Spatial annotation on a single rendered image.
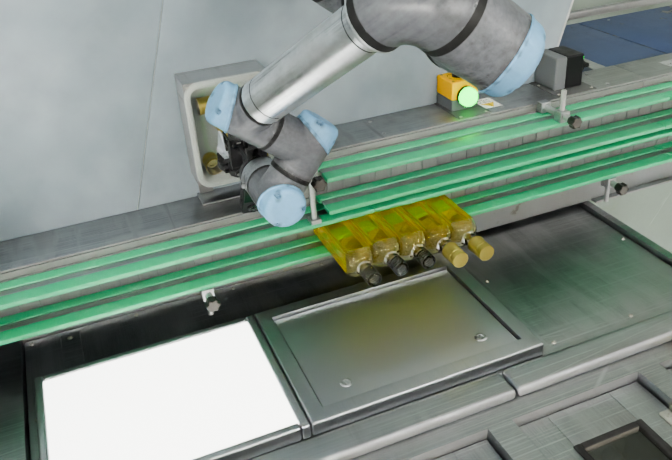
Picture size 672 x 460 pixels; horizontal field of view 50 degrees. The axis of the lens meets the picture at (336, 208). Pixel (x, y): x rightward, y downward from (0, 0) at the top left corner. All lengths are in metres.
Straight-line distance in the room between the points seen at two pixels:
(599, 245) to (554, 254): 0.12
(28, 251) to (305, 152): 0.62
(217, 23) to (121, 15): 0.18
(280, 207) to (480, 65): 0.43
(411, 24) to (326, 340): 0.73
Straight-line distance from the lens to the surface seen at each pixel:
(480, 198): 1.72
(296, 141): 1.19
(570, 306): 1.61
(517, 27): 0.96
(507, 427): 1.31
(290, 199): 1.20
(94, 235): 1.54
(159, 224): 1.52
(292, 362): 1.39
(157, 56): 1.50
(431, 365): 1.38
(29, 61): 1.48
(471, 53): 0.94
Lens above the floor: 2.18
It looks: 55 degrees down
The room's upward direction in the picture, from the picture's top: 138 degrees clockwise
